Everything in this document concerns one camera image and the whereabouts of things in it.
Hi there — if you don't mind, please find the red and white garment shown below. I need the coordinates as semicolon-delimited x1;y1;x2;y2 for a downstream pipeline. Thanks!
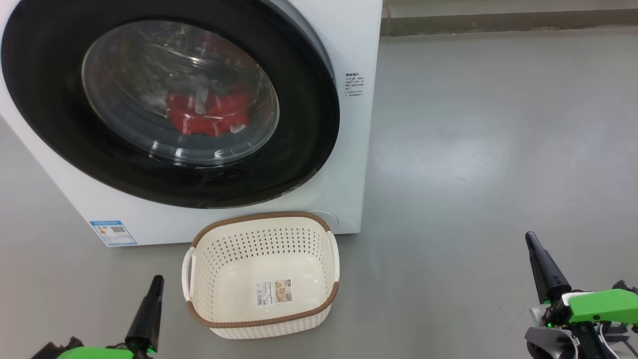
164;85;252;138

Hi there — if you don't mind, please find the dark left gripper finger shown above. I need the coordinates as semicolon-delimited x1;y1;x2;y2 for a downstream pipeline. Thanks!
125;275;164;356

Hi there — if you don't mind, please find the blue energy label sticker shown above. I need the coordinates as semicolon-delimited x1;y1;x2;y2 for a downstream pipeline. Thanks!
90;220;138;247

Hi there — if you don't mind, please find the small printed text label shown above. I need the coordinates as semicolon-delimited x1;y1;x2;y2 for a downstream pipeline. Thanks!
344;72;365;99

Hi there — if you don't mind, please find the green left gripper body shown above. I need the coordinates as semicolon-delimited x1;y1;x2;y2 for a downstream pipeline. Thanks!
56;346;138;359

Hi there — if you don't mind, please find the cream perforated laundry basket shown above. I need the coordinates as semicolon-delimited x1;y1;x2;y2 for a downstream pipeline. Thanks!
181;211;340;340

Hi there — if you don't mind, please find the washing machine door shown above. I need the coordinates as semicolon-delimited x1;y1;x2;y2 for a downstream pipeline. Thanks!
0;0;341;209

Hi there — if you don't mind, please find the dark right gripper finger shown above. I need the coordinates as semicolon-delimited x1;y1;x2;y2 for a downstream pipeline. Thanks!
525;232;572;305

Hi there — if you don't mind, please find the white front-loading washing machine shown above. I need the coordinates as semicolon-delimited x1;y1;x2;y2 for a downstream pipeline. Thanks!
0;0;383;247

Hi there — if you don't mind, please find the white printed paper label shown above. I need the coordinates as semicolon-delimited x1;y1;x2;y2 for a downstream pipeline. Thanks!
256;279;294;307

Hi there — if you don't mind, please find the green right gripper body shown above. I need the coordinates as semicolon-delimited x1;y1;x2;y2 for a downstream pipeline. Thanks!
542;289;638;327

